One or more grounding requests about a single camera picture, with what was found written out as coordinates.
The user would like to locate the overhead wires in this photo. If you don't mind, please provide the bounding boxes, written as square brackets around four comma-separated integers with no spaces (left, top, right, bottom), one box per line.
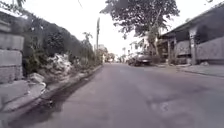
[77,0,84,9]

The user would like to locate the grey asphalt road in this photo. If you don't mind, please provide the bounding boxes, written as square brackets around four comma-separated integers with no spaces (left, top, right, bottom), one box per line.
[9,62,224,128]

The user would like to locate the overgrown green hedge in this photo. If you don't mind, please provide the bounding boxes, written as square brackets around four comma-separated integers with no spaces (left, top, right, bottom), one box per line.
[0,0,101,75]

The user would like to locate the parked dark car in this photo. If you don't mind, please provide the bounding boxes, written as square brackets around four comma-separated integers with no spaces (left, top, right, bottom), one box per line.
[127,53,153,67]

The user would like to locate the concrete roadside gutter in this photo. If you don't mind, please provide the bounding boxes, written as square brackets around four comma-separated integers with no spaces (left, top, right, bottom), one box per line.
[0,63,104,128]

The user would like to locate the utility pole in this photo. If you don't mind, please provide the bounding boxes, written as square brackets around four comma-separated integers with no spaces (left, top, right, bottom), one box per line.
[95,17,101,63]

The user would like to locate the pale concrete driveway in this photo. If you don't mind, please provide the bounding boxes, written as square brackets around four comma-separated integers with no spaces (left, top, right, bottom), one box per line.
[151,62,224,78]

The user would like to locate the large leafy tree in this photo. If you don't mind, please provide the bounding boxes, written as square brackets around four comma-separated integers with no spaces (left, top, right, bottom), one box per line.
[99,0,181,57]

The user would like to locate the grey concrete block wall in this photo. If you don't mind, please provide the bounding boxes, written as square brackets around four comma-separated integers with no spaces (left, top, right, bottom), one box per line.
[0,13,30,108]

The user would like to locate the pile of pale rubble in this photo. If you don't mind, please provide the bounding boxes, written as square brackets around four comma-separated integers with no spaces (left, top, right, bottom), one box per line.
[27,53,75,98]

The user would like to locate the building with dark roof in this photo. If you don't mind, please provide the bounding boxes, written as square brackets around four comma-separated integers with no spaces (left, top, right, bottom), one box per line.
[156,1,224,66]

